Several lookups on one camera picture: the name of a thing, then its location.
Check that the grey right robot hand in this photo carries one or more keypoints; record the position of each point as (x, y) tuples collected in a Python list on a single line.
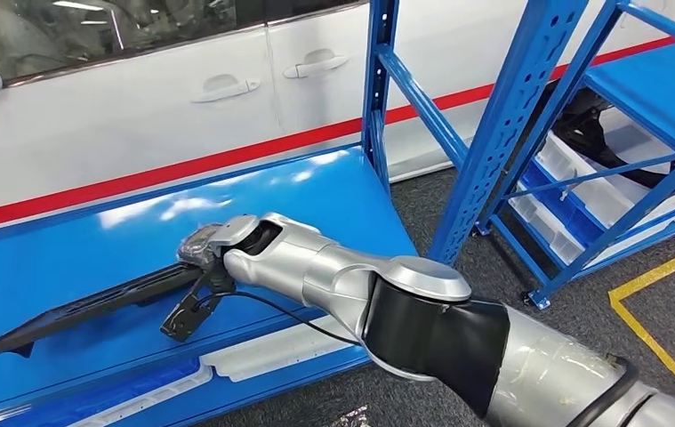
[(198, 247)]

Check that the long black plastic car part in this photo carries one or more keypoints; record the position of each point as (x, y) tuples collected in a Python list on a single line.
[(89, 309)]

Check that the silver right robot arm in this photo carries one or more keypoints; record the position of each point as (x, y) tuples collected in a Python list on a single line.
[(325, 277)]

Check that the blue metal shelf rack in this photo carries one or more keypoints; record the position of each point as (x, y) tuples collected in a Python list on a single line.
[(313, 200), (655, 94)]

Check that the black car trim part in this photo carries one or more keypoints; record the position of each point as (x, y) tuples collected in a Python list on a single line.
[(608, 153)]

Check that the white car with red stripe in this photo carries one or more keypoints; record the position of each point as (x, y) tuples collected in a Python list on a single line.
[(107, 135)]

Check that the blue plastic crate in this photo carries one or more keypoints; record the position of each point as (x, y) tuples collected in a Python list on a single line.
[(549, 200), (107, 393)]

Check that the clear floor tape strip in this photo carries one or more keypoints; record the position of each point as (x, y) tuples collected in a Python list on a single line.
[(352, 418)]

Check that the yellow floor tape square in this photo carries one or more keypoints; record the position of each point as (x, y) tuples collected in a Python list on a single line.
[(643, 330)]

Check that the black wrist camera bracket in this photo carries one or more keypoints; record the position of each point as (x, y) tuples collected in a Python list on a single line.
[(184, 321)]

